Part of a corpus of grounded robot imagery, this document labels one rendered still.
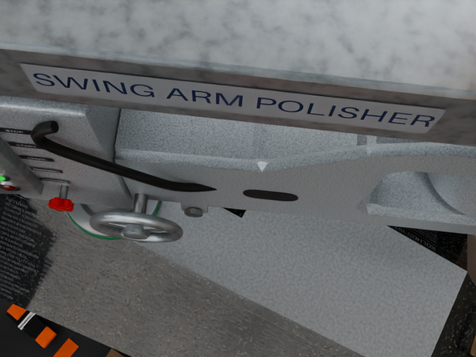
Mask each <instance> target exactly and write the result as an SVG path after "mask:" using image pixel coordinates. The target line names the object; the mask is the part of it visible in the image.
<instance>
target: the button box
mask: <svg viewBox="0 0 476 357"><path fill-rule="evenodd" d="M0 174H5V175H7V176H9V177H10V178H11V180H10V181H0V183H1V182H2V183H12V184H15V185H17V186H20V187H21V190H19V191H7V192H14V193H27V194H33V195H42V193H43V186H44V185H43V184H42V182H41V181H40V180H39V179H38V178H37V177H36V176H35V174H34V173H33V172H32V171H31V170H30V169H29V168H28V167H27V166H26V165H25V164H24V163H23V162H22V161H21V159H20V158H19V157H18V156H17V155H16V154H15V152H14V151H13V150H12V149H11V148H10V147H9V146H8V145H7V144H6V143H5V142H4V141H3V140H2V138H1V137H0ZM0 191H6V190H4V189H2V188H0Z"/></svg>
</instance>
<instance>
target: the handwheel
mask: <svg viewBox="0 0 476 357"><path fill-rule="evenodd" d="M147 201H148V195H147V194H143V193H136V194H135V199H134V203H133V209H132V212H124V211H107V212H99V213H96V214H94V215H93V216H91V218H90V220H89V223H90V226H91V227H92V228H93V229H95V230H96V231H97V232H100V233H102V234H106V235H108V236H111V237H116V238H120V239H126V240H131V241H136V242H151V243H166V242H174V241H177V240H179V239H180V238H182V236H183V230H182V228H181V227H180V226H179V225H178V224H176V223H175V222H172V221H170V220H167V219H164V218H162V217H157V216H153V215H147V214H146V210H147ZM151 231H165V232H151Z"/></svg>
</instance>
